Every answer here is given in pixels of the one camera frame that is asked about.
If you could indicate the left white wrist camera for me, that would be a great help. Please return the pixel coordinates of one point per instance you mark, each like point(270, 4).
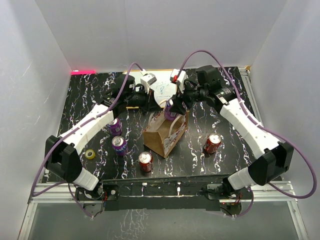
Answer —
point(147, 79)

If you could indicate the small whiteboard orange frame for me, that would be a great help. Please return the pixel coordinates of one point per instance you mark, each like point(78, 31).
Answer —
point(163, 88)

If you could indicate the red cola can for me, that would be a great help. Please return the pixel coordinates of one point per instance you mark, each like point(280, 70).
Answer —
point(212, 143)
point(146, 161)

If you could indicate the red cola can front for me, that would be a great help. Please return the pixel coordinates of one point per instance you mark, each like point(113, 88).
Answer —
point(146, 161)

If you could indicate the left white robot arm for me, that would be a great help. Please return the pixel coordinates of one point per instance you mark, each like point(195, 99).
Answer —
point(62, 153)

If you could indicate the purple can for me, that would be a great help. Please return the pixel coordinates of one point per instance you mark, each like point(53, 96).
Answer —
point(170, 116)
point(120, 145)
point(115, 127)

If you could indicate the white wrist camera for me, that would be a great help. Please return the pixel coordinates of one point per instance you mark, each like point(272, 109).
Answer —
point(178, 78)
point(147, 79)

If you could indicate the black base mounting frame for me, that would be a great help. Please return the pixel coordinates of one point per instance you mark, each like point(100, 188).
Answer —
point(170, 193)

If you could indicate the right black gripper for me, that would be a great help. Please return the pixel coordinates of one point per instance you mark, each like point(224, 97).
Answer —
point(178, 99)

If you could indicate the yellow tape roll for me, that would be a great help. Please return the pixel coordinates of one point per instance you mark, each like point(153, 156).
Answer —
point(90, 154)

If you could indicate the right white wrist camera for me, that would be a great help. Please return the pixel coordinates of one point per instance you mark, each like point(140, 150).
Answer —
point(178, 78)

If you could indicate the brown canvas tote bag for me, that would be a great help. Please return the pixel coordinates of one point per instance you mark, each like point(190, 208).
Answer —
point(161, 135)

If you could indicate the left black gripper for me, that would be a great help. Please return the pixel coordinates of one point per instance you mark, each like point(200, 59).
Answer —
point(147, 100)

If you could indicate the aluminium rail frame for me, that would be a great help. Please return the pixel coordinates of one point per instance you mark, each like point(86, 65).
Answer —
point(245, 220)

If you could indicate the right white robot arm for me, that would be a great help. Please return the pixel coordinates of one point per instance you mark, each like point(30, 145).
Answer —
point(273, 157)

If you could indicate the pink marker strip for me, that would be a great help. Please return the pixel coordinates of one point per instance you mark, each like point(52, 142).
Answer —
point(82, 72)

